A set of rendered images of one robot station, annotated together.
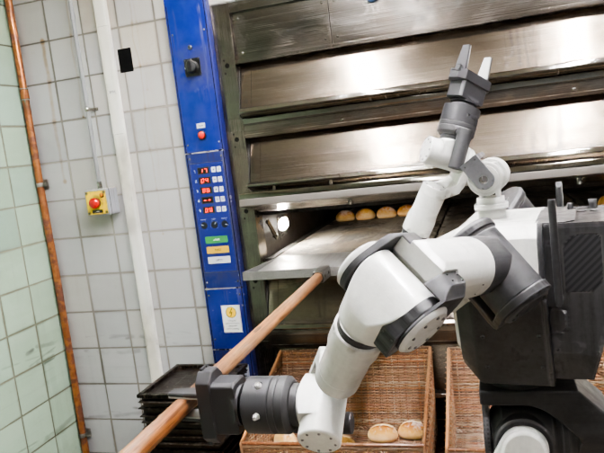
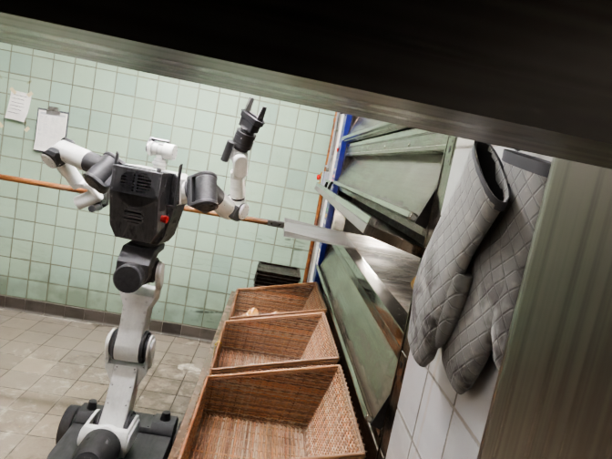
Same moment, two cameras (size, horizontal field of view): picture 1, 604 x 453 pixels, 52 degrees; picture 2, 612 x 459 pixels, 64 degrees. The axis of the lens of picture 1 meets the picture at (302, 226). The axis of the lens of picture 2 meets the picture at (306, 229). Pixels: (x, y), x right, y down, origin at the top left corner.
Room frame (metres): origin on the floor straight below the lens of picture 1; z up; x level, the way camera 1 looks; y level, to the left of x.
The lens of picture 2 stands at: (1.04, -2.54, 1.54)
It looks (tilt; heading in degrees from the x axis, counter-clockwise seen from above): 7 degrees down; 69
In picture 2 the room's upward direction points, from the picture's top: 11 degrees clockwise
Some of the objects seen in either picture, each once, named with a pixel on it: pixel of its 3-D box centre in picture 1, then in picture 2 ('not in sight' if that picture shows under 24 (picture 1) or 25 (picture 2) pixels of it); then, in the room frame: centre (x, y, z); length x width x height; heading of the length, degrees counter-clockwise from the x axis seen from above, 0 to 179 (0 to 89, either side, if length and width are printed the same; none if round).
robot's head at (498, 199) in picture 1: (489, 182); (162, 153); (1.19, -0.37, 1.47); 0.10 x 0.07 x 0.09; 155
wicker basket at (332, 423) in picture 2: not in sight; (268, 430); (1.56, -1.22, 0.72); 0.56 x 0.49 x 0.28; 73
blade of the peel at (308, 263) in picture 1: (338, 259); (317, 231); (2.05, -0.11, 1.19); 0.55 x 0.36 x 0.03; 73
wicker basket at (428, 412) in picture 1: (344, 413); (275, 311); (1.92, -0.06, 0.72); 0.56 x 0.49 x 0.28; 74
